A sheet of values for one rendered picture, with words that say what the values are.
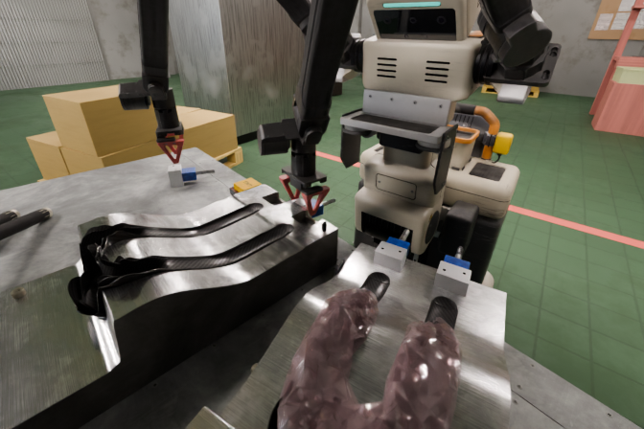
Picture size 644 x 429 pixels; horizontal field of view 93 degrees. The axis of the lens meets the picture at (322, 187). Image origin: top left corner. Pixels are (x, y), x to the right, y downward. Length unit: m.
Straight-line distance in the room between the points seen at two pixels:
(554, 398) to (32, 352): 0.69
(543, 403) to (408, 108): 0.59
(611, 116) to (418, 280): 5.57
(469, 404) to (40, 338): 0.54
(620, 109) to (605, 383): 4.64
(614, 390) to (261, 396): 1.59
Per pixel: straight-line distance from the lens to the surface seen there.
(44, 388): 0.53
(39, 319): 0.62
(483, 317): 0.55
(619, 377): 1.89
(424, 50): 0.78
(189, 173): 1.02
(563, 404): 0.59
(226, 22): 3.60
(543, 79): 0.76
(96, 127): 2.36
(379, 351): 0.42
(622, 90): 5.97
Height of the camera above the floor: 1.23
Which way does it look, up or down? 27 degrees down
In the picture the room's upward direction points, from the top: 1 degrees clockwise
